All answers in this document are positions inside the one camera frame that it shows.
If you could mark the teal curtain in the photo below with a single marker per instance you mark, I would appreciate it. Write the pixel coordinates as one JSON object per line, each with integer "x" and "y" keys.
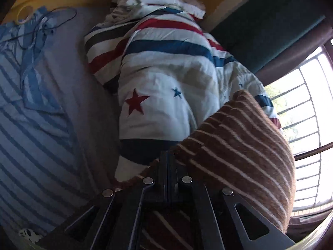
{"x": 260, "y": 30}

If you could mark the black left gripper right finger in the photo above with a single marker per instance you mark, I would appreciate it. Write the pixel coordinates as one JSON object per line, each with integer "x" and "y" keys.
{"x": 221, "y": 221}

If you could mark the white window guard bars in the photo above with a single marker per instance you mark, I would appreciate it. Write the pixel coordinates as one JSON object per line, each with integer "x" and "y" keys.
{"x": 303, "y": 100}

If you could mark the brown white-striped knit sweater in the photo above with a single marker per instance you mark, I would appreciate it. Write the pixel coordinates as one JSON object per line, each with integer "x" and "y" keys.
{"x": 238, "y": 147}

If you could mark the blue striped bed sheet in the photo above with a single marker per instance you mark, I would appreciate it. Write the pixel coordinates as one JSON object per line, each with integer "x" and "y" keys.
{"x": 42, "y": 180}

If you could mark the star and stripe quilt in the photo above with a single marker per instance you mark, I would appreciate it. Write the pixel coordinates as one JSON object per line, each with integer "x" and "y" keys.
{"x": 168, "y": 74}

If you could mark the brown window frame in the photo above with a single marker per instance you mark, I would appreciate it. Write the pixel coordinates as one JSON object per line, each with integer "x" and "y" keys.
{"x": 286, "y": 62}

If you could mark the yellow tape roll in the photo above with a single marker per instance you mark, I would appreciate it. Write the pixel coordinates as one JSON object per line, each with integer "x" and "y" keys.
{"x": 24, "y": 14}

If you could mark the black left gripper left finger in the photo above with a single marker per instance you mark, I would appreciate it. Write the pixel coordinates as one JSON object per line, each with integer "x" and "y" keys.
{"x": 111, "y": 219}

